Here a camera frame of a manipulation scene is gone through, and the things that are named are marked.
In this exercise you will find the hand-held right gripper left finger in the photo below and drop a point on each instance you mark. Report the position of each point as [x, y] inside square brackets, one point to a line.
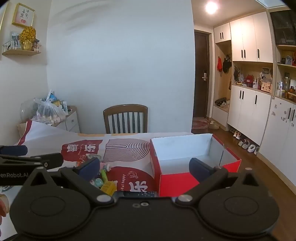
[89, 167]

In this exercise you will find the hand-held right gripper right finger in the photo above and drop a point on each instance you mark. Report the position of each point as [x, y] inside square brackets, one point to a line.
[198, 168]

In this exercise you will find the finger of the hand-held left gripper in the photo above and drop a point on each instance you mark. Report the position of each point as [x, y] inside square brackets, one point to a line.
[13, 150]
[52, 160]

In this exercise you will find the grey-blue correction tape dispenser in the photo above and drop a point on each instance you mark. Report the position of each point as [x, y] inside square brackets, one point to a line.
[94, 155]

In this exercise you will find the green cylinder tube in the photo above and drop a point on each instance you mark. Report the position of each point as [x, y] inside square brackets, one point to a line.
[104, 177]

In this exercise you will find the red and white cardboard box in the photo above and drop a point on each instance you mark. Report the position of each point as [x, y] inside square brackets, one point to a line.
[185, 148]

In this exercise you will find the yellow toy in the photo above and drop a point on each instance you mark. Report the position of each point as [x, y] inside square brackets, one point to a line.
[109, 188]

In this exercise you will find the person's left hand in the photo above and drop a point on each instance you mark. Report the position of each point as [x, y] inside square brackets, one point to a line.
[2, 206]

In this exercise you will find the teal toy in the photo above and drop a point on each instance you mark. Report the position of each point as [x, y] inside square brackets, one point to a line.
[98, 183]

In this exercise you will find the red and white printed tablecloth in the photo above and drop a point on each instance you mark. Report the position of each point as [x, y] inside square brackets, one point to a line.
[129, 176]

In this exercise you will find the white bedside cabinet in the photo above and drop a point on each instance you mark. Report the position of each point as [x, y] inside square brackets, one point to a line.
[72, 121]

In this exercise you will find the beige slippers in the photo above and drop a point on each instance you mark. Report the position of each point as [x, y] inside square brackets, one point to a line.
[214, 125]

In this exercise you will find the patterned door rug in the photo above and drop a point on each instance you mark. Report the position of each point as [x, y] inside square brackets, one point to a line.
[200, 122]

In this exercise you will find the clear plastic bag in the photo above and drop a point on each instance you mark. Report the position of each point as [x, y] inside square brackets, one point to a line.
[49, 111]

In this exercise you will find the row of shoes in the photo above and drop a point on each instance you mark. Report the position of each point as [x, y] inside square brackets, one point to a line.
[245, 142]

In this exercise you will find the white shoe bench cabinet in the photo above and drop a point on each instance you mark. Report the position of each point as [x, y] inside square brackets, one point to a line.
[219, 115]

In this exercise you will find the brown wooden chair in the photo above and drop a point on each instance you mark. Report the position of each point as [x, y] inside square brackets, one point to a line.
[126, 109]

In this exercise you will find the black handbag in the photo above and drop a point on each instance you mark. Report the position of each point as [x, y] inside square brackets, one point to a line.
[220, 101]

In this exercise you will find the white base cabinet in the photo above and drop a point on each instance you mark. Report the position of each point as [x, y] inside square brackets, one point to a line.
[245, 111]

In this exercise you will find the red hanging bag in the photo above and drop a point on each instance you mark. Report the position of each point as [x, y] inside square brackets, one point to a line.
[219, 64]

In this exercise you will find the black hanging bag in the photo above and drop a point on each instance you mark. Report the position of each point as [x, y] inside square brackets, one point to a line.
[226, 64]

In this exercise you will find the dark brown door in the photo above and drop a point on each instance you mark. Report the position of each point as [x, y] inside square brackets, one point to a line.
[200, 58]

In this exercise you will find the small photo card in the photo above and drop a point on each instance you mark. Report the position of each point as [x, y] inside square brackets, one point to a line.
[14, 39]

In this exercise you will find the gold ornament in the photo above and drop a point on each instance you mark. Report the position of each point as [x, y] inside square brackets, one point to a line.
[27, 34]

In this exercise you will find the gold framed picture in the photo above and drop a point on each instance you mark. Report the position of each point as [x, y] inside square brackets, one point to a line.
[23, 15]

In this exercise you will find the round ceiling light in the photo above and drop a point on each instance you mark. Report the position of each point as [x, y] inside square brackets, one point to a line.
[211, 7]

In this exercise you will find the dark glass cabinet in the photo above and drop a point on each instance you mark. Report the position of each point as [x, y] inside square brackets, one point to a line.
[282, 25]

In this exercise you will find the wooden wall shelf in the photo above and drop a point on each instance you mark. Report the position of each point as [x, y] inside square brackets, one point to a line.
[20, 52]

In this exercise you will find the white wall cabinet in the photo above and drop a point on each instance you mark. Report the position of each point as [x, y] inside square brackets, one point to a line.
[248, 34]

